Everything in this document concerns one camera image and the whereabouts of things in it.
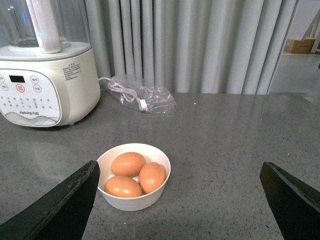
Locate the brown egg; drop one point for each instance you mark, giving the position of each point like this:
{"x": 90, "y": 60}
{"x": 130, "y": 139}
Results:
{"x": 123, "y": 187}
{"x": 151, "y": 177}
{"x": 128, "y": 164}

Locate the clear plastic bag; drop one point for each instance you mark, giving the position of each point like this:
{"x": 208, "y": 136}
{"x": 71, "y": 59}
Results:
{"x": 132, "y": 92}

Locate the brown front egg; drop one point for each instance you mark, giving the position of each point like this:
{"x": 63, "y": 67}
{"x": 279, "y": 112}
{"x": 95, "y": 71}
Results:
{"x": 123, "y": 187}

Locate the brown cardboard box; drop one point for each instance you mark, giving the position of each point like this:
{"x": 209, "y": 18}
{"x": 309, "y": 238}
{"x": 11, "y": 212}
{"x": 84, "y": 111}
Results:
{"x": 295, "y": 46}

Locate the grey pleated curtain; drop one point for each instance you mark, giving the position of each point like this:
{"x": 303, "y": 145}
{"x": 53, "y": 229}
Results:
{"x": 192, "y": 46}

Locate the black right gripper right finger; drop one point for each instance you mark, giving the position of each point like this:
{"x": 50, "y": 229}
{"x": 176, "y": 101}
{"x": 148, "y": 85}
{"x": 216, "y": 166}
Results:
{"x": 294, "y": 204}

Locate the brown right egg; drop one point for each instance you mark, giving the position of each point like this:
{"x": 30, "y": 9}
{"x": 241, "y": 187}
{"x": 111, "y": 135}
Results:
{"x": 151, "y": 177}

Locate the white soy milk maker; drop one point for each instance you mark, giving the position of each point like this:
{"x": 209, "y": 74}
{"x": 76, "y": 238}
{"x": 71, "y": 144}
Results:
{"x": 48, "y": 73}

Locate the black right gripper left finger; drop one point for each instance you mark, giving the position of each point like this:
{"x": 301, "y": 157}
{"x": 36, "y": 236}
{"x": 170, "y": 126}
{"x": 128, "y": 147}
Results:
{"x": 60, "y": 214}

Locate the brown back egg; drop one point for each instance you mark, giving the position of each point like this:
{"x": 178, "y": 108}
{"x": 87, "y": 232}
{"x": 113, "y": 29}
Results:
{"x": 128, "y": 164}

